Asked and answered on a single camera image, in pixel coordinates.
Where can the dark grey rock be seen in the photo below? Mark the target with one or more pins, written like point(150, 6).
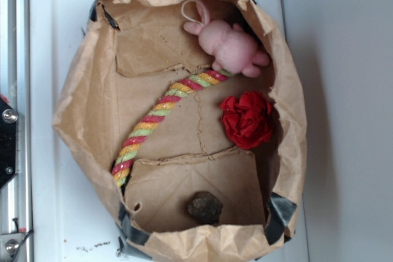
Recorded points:
point(205, 207)

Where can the black metal bracket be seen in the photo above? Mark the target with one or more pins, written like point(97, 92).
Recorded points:
point(8, 142)

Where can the red crumpled fabric flower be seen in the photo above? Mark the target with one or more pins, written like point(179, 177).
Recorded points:
point(247, 119)

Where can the brown paper bag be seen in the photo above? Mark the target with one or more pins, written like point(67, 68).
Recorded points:
point(132, 52)

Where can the white plastic tray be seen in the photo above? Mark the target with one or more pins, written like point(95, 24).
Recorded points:
point(70, 221)

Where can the pink plush bunny toy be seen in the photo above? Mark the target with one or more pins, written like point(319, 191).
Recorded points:
point(234, 50)

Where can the multicolour twisted rope toy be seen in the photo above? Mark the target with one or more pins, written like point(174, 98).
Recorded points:
point(146, 125)

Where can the aluminium frame rail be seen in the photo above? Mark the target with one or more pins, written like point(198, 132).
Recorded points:
point(16, 204)

